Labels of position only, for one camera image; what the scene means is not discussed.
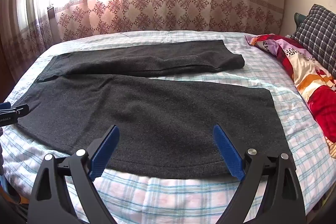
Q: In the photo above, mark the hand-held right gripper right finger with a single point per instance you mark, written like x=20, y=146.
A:
x=227, y=153

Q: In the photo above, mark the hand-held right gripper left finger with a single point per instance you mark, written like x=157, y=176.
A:
x=105, y=151

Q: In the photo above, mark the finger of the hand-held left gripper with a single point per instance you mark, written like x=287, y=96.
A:
x=19, y=111

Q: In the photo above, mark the dark grey pants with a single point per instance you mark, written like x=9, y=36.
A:
x=147, y=106

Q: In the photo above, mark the plaid bed sheet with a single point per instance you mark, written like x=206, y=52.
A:
x=162, y=197

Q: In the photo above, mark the colourful floral quilt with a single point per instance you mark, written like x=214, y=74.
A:
x=304, y=71

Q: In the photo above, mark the checkered pillow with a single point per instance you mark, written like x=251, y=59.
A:
x=316, y=32

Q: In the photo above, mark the patterned curtain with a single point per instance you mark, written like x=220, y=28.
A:
x=157, y=11

